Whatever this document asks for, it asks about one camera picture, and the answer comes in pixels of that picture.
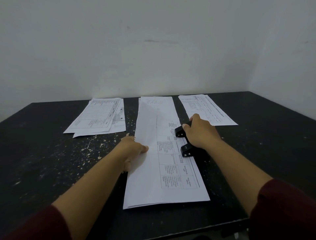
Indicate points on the maroon shirt sleeve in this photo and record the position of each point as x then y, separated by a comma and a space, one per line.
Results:
286, 212
32, 226

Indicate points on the person's left forearm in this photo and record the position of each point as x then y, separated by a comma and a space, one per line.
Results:
96, 188

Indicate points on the black hole punch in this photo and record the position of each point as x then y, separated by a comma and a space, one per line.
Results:
185, 149

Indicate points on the white printed form sheet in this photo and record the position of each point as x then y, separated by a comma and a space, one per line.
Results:
95, 116

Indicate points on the long white printed table sheet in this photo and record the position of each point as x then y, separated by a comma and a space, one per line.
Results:
153, 173

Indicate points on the person's left thumb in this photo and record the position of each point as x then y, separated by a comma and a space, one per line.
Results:
142, 149

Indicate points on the person's right hand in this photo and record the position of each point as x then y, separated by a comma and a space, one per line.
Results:
201, 133

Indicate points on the person's left hand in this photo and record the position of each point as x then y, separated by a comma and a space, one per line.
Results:
128, 149

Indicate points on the white punched text sheet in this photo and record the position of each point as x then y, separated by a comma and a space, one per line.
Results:
118, 127

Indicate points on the person's right thumb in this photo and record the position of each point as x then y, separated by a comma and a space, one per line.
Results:
186, 126

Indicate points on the person's right forearm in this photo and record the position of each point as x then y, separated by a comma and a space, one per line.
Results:
237, 173

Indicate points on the white printed landscape sheet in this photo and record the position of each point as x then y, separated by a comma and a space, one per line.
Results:
209, 110

